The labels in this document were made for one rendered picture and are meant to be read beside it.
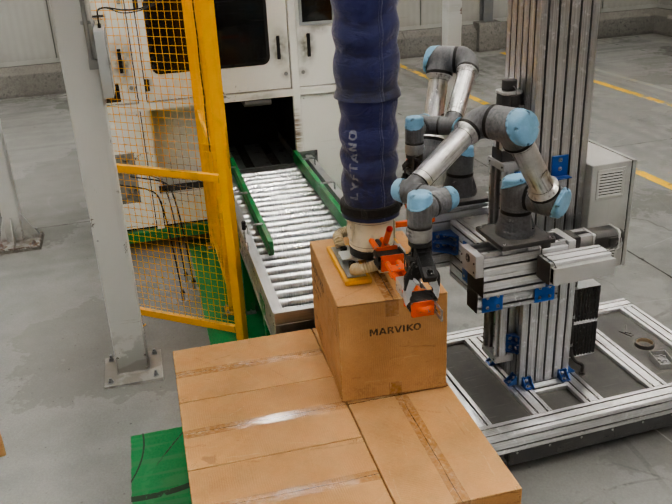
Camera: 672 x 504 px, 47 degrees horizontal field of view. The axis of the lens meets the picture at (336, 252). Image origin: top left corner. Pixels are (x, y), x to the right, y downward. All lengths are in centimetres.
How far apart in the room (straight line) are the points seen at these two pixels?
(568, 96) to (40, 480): 272
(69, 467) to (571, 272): 230
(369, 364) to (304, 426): 32
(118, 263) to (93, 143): 62
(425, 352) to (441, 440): 34
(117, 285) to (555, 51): 235
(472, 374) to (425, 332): 89
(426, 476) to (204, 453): 75
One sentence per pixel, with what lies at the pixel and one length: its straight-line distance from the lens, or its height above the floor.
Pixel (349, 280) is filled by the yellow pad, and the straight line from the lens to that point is 284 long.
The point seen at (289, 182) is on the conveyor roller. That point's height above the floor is 54.
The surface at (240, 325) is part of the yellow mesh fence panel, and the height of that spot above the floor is 16.
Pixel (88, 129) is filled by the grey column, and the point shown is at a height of 133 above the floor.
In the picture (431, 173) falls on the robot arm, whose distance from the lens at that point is 250.
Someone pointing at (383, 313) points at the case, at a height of 90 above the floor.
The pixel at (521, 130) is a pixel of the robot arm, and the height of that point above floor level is 154.
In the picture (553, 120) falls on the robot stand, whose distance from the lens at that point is 316.
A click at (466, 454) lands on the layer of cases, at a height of 54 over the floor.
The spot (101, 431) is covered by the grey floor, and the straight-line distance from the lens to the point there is 393.
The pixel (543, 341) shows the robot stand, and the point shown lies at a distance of 355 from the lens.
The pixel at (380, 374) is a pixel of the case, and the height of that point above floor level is 64.
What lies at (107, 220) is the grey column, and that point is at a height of 88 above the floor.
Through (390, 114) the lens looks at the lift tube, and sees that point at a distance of 275.
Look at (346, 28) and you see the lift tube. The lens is 267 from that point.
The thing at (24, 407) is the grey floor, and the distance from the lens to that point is 425.
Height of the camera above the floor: 221
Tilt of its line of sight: 24 degrees down
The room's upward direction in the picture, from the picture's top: 3 degrees counter-clockwise
